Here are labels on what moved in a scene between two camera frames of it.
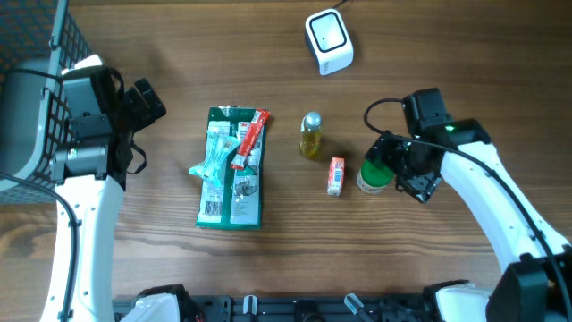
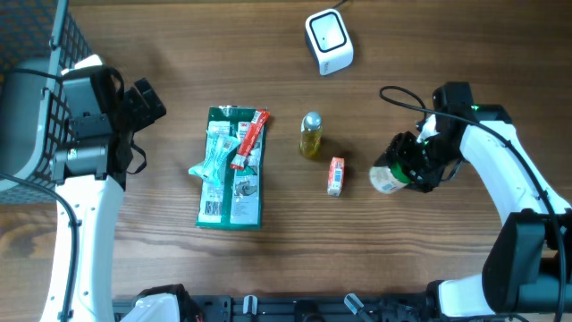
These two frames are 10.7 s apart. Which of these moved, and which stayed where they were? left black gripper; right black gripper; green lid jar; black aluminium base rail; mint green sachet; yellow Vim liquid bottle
Moved: green lid jar; right black gripper
Stayed: mint green sachet; yellow Vim liquid bottle; left black gripper; black aluminium base rail
